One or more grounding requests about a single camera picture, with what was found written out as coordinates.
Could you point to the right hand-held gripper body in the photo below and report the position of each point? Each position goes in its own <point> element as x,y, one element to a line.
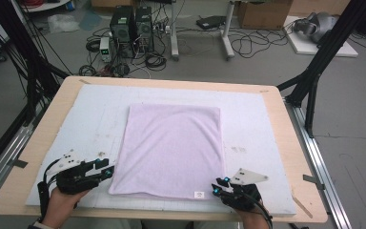
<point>248,177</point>

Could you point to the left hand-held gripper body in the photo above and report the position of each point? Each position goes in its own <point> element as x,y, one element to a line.
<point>68,159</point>

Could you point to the lilac printed towel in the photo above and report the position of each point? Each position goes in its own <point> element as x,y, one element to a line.
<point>171,149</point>

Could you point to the person's right hand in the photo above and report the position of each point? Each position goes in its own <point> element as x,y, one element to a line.
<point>254,221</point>

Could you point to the person's left hand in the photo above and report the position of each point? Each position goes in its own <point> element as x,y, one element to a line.
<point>60,205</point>

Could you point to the white foam mat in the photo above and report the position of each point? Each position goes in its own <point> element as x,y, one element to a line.
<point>92,111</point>

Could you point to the person's legs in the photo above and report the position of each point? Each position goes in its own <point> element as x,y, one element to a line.
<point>130,225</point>

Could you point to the thin wooden stick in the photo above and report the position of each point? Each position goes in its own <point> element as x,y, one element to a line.
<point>302,206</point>

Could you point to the white power supply box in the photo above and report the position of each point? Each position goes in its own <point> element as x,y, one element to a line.
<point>105,47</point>

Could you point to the large black computer tower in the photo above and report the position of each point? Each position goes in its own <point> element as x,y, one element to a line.
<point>122,31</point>

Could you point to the clear plastic bag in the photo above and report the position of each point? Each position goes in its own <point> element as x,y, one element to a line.
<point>63,24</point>

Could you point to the slim black computer tower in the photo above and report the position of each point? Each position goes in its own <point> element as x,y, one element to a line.
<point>144,28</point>

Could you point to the white floor board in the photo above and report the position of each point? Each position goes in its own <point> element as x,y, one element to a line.
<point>305,46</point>

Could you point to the white desk leg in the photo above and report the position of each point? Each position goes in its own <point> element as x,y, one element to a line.
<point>174,35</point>
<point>227,35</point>

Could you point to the flat black device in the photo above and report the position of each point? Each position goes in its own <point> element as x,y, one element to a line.
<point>210,22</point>

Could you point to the large cardboard box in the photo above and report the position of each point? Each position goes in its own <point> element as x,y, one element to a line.
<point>263,14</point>

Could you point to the grey rounded machine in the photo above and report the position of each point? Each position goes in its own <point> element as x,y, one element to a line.
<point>319,25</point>

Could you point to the aluminium rail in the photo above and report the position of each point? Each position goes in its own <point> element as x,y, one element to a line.
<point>317,159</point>
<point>9,149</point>

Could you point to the black metal frame stand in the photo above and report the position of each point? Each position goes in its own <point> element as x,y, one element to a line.
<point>31,63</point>
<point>317,60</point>

